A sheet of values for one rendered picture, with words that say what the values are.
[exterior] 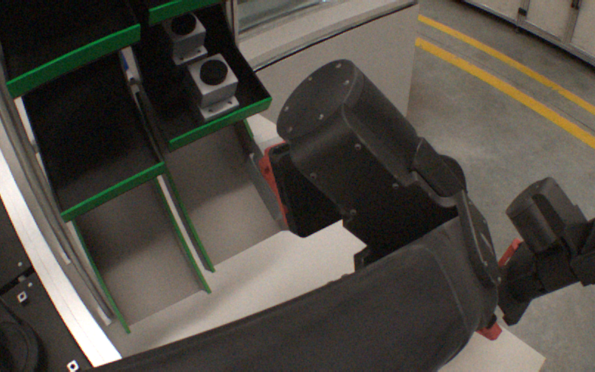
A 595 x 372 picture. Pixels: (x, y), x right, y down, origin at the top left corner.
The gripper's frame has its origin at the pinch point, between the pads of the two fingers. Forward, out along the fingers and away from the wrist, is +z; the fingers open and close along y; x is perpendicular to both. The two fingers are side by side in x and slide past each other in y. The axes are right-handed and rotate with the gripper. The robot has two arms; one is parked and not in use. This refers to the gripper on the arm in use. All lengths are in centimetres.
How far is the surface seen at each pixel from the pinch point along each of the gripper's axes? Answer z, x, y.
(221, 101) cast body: 10.1, -6.0, 1.2
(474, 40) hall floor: 196, 24, -278
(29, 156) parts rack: 16.4, -8.3, 25.0
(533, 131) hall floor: 109, 74, -215
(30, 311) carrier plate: 27.8, 14.3, 36.9
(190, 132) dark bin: 9.9, -4.0, 5.6
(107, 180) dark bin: 10.3, -2.7, 16.3
